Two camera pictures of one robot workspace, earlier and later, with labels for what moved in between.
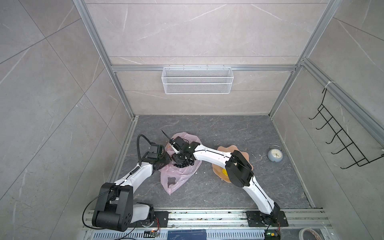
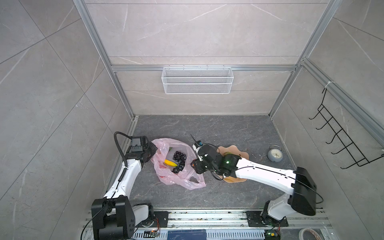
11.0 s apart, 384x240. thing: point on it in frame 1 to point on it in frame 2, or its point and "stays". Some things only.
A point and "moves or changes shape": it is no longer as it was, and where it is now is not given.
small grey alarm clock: (275, 154) stays
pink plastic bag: (174, 177) moves or changes shape
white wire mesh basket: (196, 80) stays
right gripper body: (178, 157) to (200, 166)
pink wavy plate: (218, 169) stays
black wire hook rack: (360, 160) stays
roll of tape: (301, 233) stays
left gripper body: (164, 159) to (149, 150)
